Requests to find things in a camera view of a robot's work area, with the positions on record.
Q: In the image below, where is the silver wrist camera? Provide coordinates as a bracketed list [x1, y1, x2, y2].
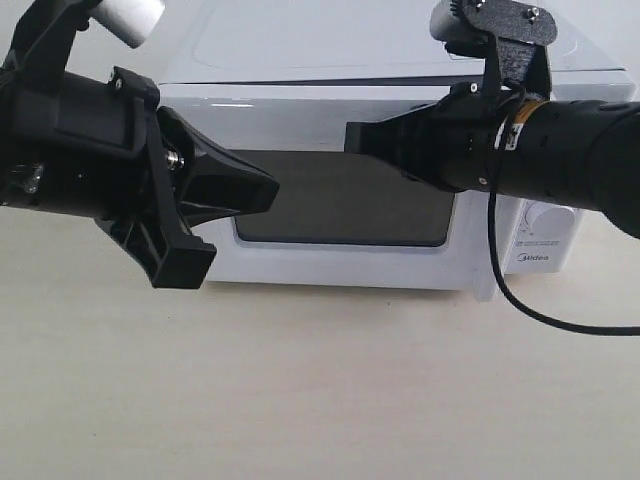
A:
[89, 0, 165, 49]
[429, 0, 495, 43]

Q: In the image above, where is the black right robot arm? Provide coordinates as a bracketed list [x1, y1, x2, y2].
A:
[344, 83, 639, 237]

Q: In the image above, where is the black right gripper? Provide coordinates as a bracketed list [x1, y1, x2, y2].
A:
[344, 82, 525, 192]

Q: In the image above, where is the black camera cable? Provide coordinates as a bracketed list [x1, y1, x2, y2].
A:
[487, 89, 640, 335]

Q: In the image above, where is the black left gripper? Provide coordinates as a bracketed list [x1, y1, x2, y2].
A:
[1, 68, 280, 290]

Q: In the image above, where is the white microwave door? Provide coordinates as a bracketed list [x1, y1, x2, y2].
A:
[161, 83, 497, 301]

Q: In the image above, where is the lower white timer knob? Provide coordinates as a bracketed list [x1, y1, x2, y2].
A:
[524, 201, 576, 239]

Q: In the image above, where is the white Midea microwave oven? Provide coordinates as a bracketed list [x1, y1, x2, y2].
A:
[159, 1, 635, 276]

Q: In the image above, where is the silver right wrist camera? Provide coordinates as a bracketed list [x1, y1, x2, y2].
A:
[429, 0, 495, 43]

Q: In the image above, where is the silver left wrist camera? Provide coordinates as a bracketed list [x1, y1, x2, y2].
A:
[89, 0, 165, 49]

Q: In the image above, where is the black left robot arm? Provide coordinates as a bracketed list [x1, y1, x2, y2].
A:
[1, 1, 279, 290]

